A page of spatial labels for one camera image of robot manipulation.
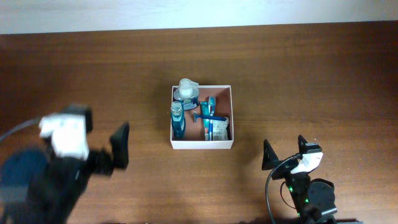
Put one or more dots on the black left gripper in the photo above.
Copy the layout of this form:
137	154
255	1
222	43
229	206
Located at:
120	144

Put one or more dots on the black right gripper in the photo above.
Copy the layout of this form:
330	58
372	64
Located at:
268	162

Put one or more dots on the blue mouthwash bottle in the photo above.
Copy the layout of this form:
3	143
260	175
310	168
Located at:
178	119

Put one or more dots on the green Dettol soap pack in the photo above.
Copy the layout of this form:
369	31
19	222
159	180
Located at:
219	131

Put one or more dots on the blue razor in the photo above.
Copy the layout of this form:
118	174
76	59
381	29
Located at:
210	117

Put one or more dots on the purple foam soap pump bottle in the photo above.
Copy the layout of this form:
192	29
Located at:
187	93

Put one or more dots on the blue toothbrush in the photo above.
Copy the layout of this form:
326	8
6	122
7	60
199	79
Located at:
211	105

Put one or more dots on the teal toothpaste tube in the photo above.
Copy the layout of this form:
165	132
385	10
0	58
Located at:
206	122

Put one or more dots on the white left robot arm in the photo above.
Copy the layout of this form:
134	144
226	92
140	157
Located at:
40	189

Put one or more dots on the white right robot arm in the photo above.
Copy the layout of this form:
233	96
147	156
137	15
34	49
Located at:
314	199

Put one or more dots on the white cardboard box pink inside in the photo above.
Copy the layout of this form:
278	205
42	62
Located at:
194	137

